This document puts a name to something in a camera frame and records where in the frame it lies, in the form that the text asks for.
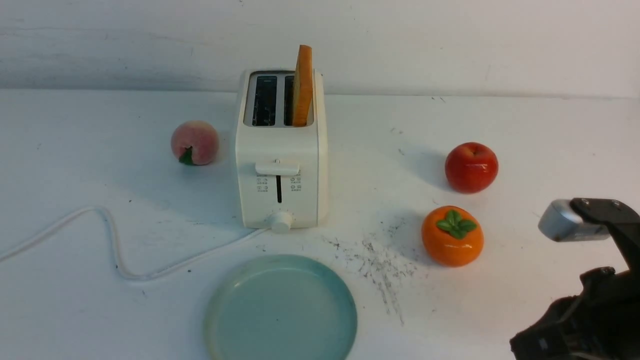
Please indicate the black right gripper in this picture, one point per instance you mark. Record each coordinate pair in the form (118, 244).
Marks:
(603, 321)

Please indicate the toasted bread slice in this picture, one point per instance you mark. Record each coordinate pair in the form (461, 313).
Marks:
(303, 86)

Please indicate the orange persimmon with green leaf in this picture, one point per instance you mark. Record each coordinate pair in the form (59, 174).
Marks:
(452, 237)

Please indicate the red apple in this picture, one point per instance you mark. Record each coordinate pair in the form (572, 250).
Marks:
(471, 167)

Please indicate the light green round plate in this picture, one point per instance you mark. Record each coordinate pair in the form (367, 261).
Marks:
(281, 307)

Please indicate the white two-slot toaster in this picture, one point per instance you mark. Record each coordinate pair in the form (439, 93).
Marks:
(282, 171)

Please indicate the pink peach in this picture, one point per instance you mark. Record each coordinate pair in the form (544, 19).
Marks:
(195, 143)

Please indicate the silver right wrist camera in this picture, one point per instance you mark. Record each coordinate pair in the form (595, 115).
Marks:
(560, 223)

